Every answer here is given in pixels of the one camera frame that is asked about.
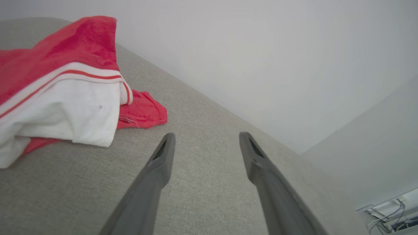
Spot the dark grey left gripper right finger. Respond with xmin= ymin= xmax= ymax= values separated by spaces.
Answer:
xmin=239 ymin=132 xmax=329 ymax=235

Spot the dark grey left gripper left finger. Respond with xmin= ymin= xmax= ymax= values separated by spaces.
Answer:
xmin=99 ymin=133 xmax=176 ymax=235

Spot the red and white shirt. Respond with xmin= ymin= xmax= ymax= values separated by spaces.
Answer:
xmin=0 ymin=16 xmax=168 ymax=169

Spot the grey fabric sofa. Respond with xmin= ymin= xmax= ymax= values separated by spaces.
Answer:
xmin=0 ymin=17 xmax=369 ymax=235

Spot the white device with cables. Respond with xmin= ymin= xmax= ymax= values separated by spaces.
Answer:
xmin=356 ymin=188 xmax=418 ymax=235

